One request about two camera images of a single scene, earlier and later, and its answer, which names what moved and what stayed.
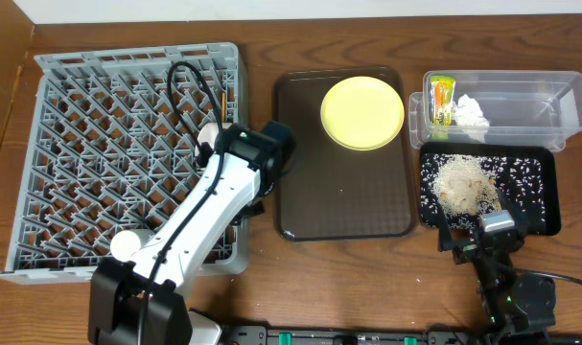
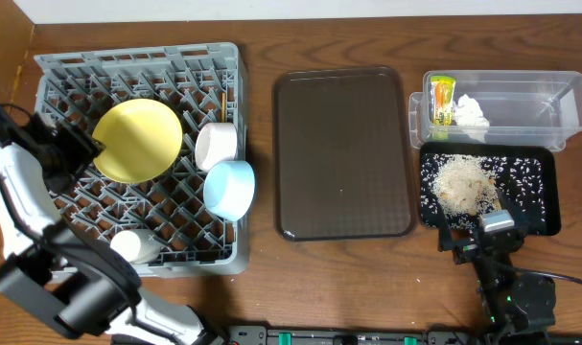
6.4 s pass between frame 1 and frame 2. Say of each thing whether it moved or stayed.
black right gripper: stayed
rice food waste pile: stayed
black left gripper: moved
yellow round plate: moved
